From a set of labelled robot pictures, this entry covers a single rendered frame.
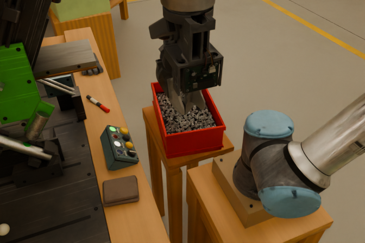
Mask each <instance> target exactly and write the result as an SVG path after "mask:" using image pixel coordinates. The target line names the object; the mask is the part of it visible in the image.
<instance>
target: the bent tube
mask: <svg viewBox="0 0 365 243"><path fill-rule="evenodd" d="M4 85H5V84H4V83H2V82H0V91H2V90H3V88H4ZM0 146H1V147H3V148H7V149H10V150H14V151H17V152H20V153H23V154H26V155H30V156H33V157H36V158H39V159H42V160H45V161H50V160H51V158H52V155H51V154H47V153H45V152H43V148H40V147H37V146H34V145H31V146H29V147H26V146H24V145H23V142H22V141H19V140H16V139H13V138H10V137H6V136H3V135H0Z"/></svg>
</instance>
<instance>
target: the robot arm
mask: <svg viewBox="0 0 365 243"><path fill-rule="evenodd" d="M160 2H161V4H162V11H163V18H161V19H160V20H158V21H156V22H155V23H153V24H151V25H150V26H149V33H150V38H151V39H161V40H163V45H162V46H161V47H160V48H159V51H160V59H157V60H155V61H156V78H157V81H158V83H159V84H160V86H161V88H162V89H163V91H164V92H165V94H166V96H167V98H168V99H169V101H170V102H171V104H172V106H173V107H174V109H175V110H176V111H177V112H178V113H180V114H181V115H182V116H183V115H186V114H188V113H189V111H190V110H191V108H192V107H193V105H194V104H195V105H196V106H197V107H199V108H200V109H201V110H204V108H205V100H204V97H203V95H202V90H203V89H207V88H211V87H216V86H217V85H218V86H221V81H222V70H223V59H224V56H223V55H222V54H221V53H220V52H219V51H218V50H217V49H216V48H215V47H214V46H213V45H212V44H211V43H210V42H209V41H210V31H211V30H215V26H216V20H215V19H214V18H213V8H214V4H215V0H160ZM219 64H220V67H219ZM218 74H219V76H218ZM180 90H181V91H182V92H183V94H184V99H183V97H182V96H181V94H180ZM182 99H183V100H182ZM243 129H244V134H243V143H242V152H241V156H240V158H239V159H238V161H237V162H236V164H235V166H234V169H233V174H232V179H233V182H234V185H235V187H236V188H237V189H238V191H239V192H240V193H242V194H243V195H244V196H246V197H248V198H250V199H253V200H257V201H261V202H262V205H263V207H264V209H265V211H266V212H267V213H269V214H270V215H272V216H275V217H278V218H285V219H290V218H300V217H303V216H307V215H309V214H312V213H314V212H315V211H316V210H317V209H318V208H319V207H320V205H321V196H320V195H319V193H321V192H322V191H323V190H325V189H326V188H328V187H329V186H330V184H331V175H333V174H334V173H335V172H337V171H339V170H340V169H341V168H343V167H344V166H346V165H347V164H349V163H350V162H352V161H353V160H355V159H356V158H357V157H359V156H360V155H362V154H363V153H365V92H364V93H363V94H362V95H361V96H359V97H358V98H357V99H356V100H354V101H353V102H352V103H351V104H349V105H348V106H347V107H346V108H344V109H343V110H342V111H341V112H339V113H338V114H337V115H335V116H334V117H333V118H332V119H330V120H329V121H328V122H327V123H325V124H324V125H323V126H322V127H320V128H319V129H318V130H317V131H315V132H314V133H313V134H312V135H310V136H309V137H307V138H306V139H305V140H304V141H303V142H296V141H293V138H292V134H293V132H294V123H293V121H292V119H291V118H290V117H289V116H287V115H286V114H284V113H282V112H278V111H275V110H259V111H255V112H253V113H252V114H251V115H249V116H248V117H247V118H246V122H245V125H244V127H243Z"/></svg>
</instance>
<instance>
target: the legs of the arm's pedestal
mask: <svg viewBox="0 0 365 243"><path fill-rule="evenodd" d="M324 232H325V230H323V231H321V232H319V233H316V234H314V235H312V236H310V237H307V238H305V239H302V240H300V241H298V242H295V243H318V242H319V240H320V239H321V237H322V235H323V233H324ZM210 238H211V240H212V242H213V243H219V241H218V239H217V237H216V235H215V233H214V231H213V229H212V227H211V225H210V223H209V221H208V219H207V217H206V215H205V213H204V211H203V209H202V207H201V205H200V203H199V201H198V199H197V197H196V195H195V193H194V191H193V189H192V187H191V185H190V183H189V182H188V231H187V243H210Z"/></svg>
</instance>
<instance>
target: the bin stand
mask: <svg viewBox="0 0 365 243"><path fill-rule="evenodd" d="M142 112H143V119H144V122H145V126H146V136H147V146H148V156H149V166H150V176H151V182H152V192H153V196H154V200H155V202H156V205H157V207H158V210H159V213H160V215H161V217H162V216H165V208H164V199H163V182H162V167H161V160H162V162H163V164H164V167H165V169H166V181H167V201H168V221H169V240H170V242H171V243H183V172H182V170H181V168H180V167H183V166H186V202H187V204H188V179H187V170H188V169H192V168H195V167H198V163H199V161H203V160H205V159H208V158H212V157H213V158H215V157H218V156H221V155H224V154H227V153H229V152H232V151H234V146H233V144H232V142H231V141H230V140H229V138H228V137H227V135H226V134H225V133H224V132H223V141H222V143H223V145H224V147H223V148H222V149H221V150H215V151H209V152H203V153H199V154H194V155H188V156H182V157H176V158H170V159H168V158H166V154H165V150H164V147H163V143H162V139H161V135H160V130H159V126H158V122H157V119H156V115H155V111H154V106H148V107H144V108H142Z"/></svg>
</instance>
